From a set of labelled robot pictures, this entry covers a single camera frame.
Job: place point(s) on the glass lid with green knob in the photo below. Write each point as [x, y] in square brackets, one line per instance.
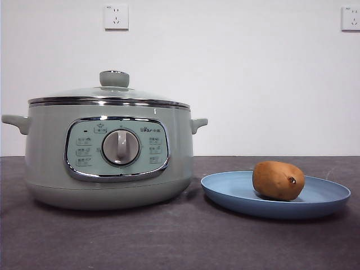
[114, 78]

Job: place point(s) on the white wall socket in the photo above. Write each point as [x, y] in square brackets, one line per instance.
[351, 18]
[116, 17]

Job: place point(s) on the blue round plate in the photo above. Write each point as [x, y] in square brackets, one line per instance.
[230, 188]

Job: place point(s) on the brown potato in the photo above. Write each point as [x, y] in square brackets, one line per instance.
[275, 180]

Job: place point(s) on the pale green electric steamer pot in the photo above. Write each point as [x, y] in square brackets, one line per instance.
[46, 157]

